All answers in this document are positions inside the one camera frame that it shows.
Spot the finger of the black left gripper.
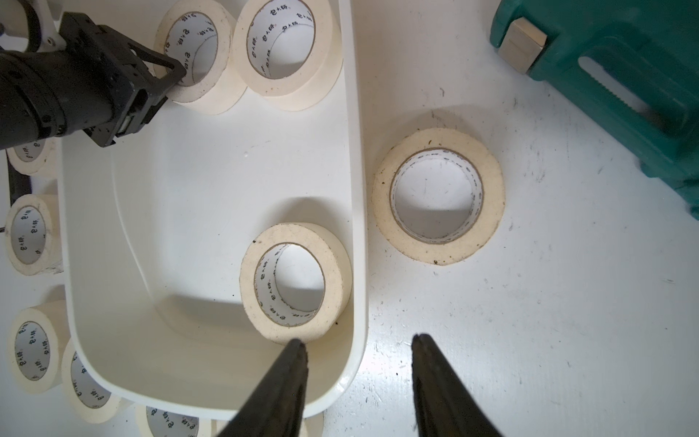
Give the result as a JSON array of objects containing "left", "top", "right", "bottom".
[{"left": 130, "top": 46, "right": 187, "bottom": 82}]

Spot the cream masking tape roll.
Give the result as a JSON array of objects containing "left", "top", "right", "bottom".
[
  {"left": 233, "top": 1, "right": 343, "bottom": 112},
  {"left": 5, "top": 194, "right": 63, "bottom": 276},
  {"left": 371, "top": 127, "right": 506, "bottom": 266},
  {"left": 61, "top": 340, "right": 132, "bottom": 424},
  {"left": 240, "top": 222, "right": 353, "bottom": 344},
  {"left": 7, "top": 138, "right": 61, "bottom": 180},
  {"left": 135, "top": 405, "right": 217, "bottom": 437},
  {"left": 7, "top": 300, "right": 70, "bottom": 394},
  {"left": 154, "top": 1, "right": 247, "bottom": 115}
]

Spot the green tool case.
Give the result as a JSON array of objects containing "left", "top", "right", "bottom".
[{"left": 490, "top": 0, "right": 698, "bottom": 215}]

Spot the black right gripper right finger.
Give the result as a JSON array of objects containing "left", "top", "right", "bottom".
[{"left": 411, "top": 333, "right": 501, "bottom": 436}]

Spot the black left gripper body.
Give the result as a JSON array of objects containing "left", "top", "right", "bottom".
[{"left": 1, "top": 12, "right": 169, "bottom": 149}]

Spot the white plastic storage box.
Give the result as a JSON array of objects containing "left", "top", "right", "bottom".
[{"left": 58, "top": 1, "right": 367, "bottom": 420}]

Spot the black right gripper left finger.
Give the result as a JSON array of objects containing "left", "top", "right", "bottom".
[{"left": 218, "top": 339, "right": 309, "bottom": 436}]

